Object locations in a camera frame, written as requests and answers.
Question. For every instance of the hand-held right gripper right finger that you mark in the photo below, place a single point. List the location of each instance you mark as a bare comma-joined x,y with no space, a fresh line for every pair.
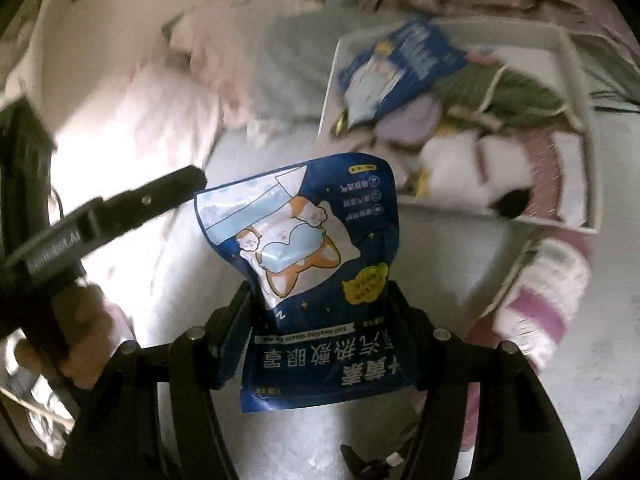
415,330

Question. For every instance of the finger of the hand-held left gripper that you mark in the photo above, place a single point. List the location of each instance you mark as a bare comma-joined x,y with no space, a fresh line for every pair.
150,200

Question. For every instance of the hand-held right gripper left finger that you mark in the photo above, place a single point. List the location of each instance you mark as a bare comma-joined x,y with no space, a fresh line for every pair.
235,350

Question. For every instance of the blue eye mask packet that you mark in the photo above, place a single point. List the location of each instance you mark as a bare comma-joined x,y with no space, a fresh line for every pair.
400,70
310,270

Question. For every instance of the purple labelled bottle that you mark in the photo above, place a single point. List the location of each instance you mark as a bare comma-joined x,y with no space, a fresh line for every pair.
545,290

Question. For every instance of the white plush toy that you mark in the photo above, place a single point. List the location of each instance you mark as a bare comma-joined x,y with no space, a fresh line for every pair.
465,170

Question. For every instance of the lilac round plush pouch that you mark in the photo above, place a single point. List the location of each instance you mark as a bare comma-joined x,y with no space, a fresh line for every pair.
407,122

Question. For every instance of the pink glitter scouring cloth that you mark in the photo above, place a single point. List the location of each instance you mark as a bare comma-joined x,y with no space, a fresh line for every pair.
547,160

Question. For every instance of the green plaid pouch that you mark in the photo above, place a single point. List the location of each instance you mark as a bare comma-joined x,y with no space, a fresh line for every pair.
500,90

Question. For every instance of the white shallow box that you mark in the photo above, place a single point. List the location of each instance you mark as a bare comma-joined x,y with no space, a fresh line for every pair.
585,135

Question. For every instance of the person's left hand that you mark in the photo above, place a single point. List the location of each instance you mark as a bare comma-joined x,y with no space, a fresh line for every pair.
90,330

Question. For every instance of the pale green quilt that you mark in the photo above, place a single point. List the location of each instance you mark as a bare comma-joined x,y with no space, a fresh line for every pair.
290,60

